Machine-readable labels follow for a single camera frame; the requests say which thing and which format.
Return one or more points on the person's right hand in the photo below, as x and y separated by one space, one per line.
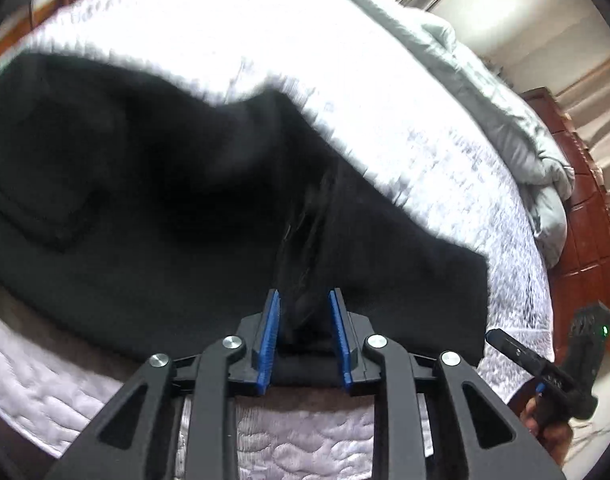
552 437

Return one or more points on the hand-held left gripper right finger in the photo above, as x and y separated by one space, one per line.
341 345

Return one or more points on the wooden headboard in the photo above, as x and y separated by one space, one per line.
590 220

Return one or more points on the grey duvet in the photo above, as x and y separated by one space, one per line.
485 100

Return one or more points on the black pants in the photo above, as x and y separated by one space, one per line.
160 210

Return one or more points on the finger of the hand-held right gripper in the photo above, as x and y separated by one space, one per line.
515 350

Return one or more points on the grey quilted bed cover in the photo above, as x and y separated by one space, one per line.
410 160

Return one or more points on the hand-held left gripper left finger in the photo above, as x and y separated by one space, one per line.
267 345

